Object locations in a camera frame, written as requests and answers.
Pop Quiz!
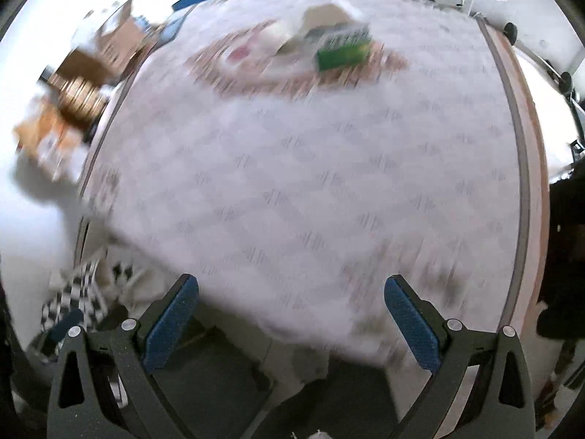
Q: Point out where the yellow plastic bag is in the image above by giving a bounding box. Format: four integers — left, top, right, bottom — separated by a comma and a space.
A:
13, 101, 87, 181

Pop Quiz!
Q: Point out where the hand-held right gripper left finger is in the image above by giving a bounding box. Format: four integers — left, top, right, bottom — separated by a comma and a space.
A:
46, 273, 200, 439

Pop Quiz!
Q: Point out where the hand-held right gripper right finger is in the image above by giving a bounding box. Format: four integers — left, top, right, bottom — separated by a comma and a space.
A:
384, 274, 536, 439

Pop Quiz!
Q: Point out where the white tissue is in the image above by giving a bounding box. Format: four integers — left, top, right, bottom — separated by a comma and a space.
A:
253, 20, 298, 56

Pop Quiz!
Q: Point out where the blue white flat packet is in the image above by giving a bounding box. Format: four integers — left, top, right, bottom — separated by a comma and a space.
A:
151, 9, 188, 44

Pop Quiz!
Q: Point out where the brown cardboard box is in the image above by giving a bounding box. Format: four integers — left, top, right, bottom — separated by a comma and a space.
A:
64, 0, 151, 78

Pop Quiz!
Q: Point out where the grey green white box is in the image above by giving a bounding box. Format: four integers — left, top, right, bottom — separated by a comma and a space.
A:
286, 0, 373, 73

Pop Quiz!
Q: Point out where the curl bar with black plates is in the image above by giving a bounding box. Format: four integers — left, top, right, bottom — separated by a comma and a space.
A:
503, 23, 577, 97

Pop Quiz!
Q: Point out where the gold textured bottle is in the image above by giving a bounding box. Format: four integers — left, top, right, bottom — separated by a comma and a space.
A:
48, 75, 108, 124

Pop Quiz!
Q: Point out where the black white checkered cloth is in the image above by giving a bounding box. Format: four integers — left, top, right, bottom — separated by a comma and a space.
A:
39, 258, 133, 334

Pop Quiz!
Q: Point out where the white tote bag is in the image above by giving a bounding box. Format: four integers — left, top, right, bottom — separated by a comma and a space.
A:
105, 247, 184, 312

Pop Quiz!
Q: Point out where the wooden table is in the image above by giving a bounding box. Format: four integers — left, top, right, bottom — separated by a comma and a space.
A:
475, 14, 549, 344

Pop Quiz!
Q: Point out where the floral checked tablecloth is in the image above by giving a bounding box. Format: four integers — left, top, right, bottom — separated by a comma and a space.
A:
75, 0, 533, 371

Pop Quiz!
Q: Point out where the black jacket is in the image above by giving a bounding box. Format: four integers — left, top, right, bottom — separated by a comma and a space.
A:
536, 178, 585, 341

